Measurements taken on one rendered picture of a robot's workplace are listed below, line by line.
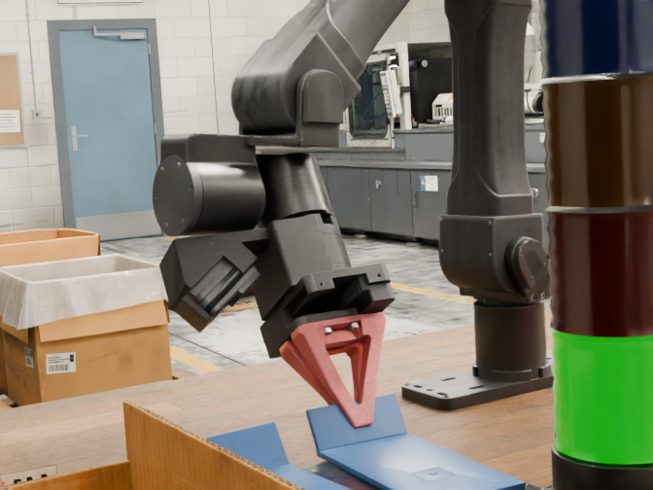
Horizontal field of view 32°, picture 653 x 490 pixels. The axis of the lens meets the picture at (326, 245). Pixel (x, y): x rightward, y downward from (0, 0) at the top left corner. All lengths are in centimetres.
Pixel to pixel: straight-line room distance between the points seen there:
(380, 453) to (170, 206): 22
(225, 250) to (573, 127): 51
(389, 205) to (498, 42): 886
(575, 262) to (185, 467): 41
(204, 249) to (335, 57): 17
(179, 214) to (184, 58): 1121
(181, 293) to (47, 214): 1078
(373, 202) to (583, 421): 974
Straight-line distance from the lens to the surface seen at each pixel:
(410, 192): 950
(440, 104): 953
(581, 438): 33
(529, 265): 97
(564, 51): 31
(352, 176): 1036
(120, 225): 1174
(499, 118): 98
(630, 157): 31
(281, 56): 85
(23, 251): 457
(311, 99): 81
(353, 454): 77
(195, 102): 1201
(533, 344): 101
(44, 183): 1155
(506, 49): 99
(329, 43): 85
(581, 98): 31
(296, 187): 83
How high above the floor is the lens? 115
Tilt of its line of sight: 7 degrees down
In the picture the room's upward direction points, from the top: 3 degrees counter-clockwise
